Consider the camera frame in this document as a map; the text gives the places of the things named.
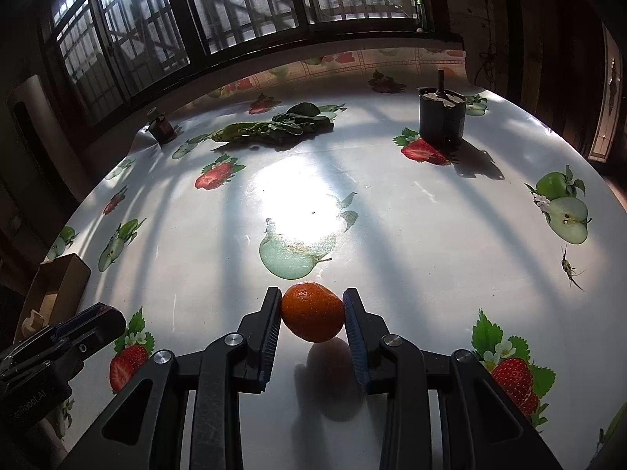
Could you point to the shallow cardboard box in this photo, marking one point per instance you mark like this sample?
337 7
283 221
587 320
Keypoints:
63 274

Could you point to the white standing air conditioner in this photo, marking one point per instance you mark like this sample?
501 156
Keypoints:
34 93

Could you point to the dark jar with brown lid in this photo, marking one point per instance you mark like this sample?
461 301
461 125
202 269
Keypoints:
162 129

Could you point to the small brown insect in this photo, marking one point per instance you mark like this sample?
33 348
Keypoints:
567 265

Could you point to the fruit print tablecloth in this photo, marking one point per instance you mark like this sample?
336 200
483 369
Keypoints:
392 215

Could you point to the wooden door with glass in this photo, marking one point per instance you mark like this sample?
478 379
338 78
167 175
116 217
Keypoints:
607 98

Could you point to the black cylindrical container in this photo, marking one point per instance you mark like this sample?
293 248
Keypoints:
441 117

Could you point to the barred sliding window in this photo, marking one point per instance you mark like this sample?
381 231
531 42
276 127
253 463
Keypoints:
245 0

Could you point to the orange tangerine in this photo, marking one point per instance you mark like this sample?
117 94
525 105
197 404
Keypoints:
312 313

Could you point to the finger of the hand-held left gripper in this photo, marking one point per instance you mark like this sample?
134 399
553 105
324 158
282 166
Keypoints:
95 325

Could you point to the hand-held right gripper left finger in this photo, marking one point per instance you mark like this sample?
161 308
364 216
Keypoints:
270 338

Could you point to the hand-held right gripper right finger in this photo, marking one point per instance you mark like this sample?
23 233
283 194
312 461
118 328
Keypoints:
353 340

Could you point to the green leafy vegetable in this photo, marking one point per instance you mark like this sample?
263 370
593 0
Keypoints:
274 127

